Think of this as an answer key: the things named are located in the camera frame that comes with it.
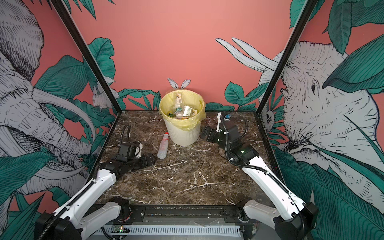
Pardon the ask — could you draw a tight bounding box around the white opaque bottle red cap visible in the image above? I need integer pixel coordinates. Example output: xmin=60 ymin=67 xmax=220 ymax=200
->
xmin=157 ymin=133 xmax=169 ymax=160

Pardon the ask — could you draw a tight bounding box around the clear bottle sunflower label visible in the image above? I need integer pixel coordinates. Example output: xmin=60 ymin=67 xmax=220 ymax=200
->
xmin=183 ymin=106 xmax=193 ymax=118

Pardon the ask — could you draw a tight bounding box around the clear bottle green band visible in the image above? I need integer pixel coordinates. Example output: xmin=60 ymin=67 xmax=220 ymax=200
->
xmin=175 ymin=93 xmax=183 ymax=119

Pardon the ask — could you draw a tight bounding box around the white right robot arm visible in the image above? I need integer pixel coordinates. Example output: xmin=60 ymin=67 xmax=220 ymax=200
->
xmin=201 ymin=126 xmax=319 ymax=240

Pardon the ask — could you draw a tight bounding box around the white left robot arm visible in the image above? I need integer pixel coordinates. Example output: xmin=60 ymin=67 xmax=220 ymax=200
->
xmin=34 ymin=153 xmax=157 ymax=240

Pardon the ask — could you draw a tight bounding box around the white ribbed trash bin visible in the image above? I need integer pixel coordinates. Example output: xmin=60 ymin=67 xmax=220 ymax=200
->
xmin=164 ymin=120 xmax=201 ymax=146

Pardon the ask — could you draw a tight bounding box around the yellow plastic bin liner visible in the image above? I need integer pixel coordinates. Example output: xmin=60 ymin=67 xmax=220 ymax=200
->
xmin=158 ymin=90 xmax=206 ymax=131

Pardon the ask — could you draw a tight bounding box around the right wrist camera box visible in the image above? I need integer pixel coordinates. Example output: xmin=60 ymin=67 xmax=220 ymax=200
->
xmin=216 ymin=112 xmax=241 ymax=142

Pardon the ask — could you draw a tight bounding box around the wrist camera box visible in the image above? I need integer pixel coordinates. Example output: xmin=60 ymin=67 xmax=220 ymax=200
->
xmin=216 ymin=112 xmax=241 ymax=142
xmin=115 ymin=141 xmax=143 ymax=163

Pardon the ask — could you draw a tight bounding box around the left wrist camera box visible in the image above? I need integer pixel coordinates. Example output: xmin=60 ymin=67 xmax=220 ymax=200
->
xmin=115 ymin=141 xmax=143 ymax=163

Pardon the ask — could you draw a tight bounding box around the black front rail base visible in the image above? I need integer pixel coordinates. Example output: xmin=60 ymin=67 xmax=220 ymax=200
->
xmin=86 ymin=204 xmax=259 ymax=240

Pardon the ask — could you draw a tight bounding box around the white ribbed cable duct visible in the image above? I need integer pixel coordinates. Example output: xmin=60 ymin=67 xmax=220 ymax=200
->
xmin=95 ymin=225 xmax=242 ymax=238

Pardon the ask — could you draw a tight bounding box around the black frame post right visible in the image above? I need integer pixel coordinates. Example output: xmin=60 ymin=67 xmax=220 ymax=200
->
xmin=255 ymin=0 xmax=319 ymax=115

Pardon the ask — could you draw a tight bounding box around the black frame post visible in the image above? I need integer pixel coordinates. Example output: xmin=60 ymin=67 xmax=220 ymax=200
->
xmin=49 ymin=0 xmax=123 ymax=114
xmin=255 ymin=0 xmax=319 ymax=115

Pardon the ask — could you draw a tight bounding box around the black frame post left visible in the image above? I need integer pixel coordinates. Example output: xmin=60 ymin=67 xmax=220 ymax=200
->
xmin=49 ymin=0 xmax=123 ymax=114

